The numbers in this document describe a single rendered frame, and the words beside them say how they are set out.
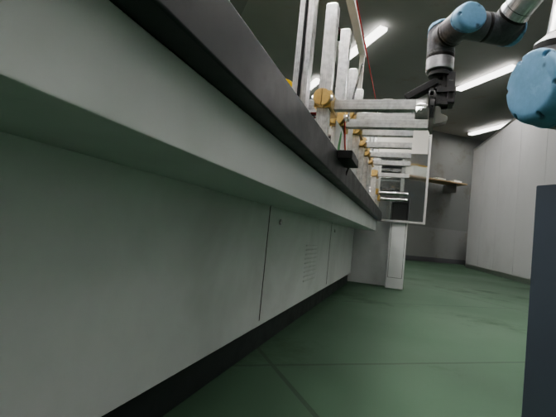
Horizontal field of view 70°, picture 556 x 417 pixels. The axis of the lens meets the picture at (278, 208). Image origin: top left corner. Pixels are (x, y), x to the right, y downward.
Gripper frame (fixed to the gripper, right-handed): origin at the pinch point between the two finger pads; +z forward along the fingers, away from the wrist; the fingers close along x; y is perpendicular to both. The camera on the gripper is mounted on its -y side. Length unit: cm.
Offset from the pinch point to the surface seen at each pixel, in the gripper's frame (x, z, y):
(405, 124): -1.6, -1.7, -7.7
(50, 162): -102, 32, -51
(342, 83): -5.8, -15.1, -29.9
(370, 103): -26.6, -0.7, -17.6
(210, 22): -106, 17, -27
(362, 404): -31, 82, -13
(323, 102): -33.6, 0.9, -30.0
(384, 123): -1.6, -2.0, -14.8
